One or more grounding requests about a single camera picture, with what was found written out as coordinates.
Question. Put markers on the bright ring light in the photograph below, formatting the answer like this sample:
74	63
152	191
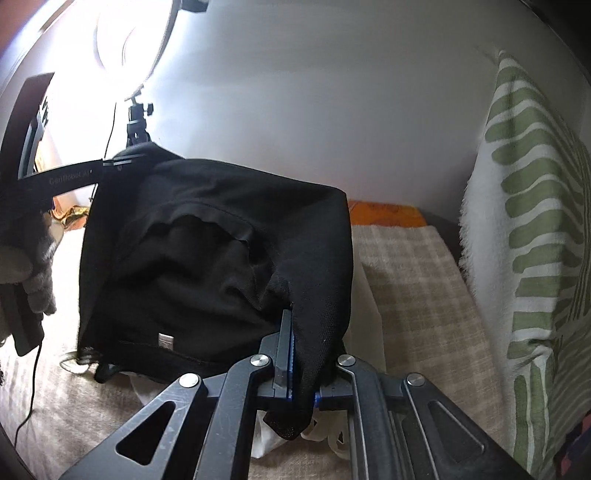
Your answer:
100	54

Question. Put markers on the checkered beige bed blanket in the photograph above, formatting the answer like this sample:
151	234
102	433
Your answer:
431	325

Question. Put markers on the black t-shirt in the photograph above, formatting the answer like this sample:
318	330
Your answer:
187	264

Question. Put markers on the green striped white pillow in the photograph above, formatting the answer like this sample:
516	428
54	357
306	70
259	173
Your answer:
525	234

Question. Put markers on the black ring light tripod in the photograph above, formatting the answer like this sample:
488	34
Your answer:
136	122

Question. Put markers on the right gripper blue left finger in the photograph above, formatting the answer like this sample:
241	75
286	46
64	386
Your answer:
261	381

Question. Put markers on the left hand grey glove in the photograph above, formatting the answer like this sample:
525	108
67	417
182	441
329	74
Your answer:
28	246

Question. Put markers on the orange bed sheet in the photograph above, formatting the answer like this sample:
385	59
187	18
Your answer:
364	213

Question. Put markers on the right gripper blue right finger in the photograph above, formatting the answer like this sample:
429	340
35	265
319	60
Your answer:
359	390

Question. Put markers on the pile of white green clothes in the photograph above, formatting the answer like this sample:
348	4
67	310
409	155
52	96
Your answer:
332	368

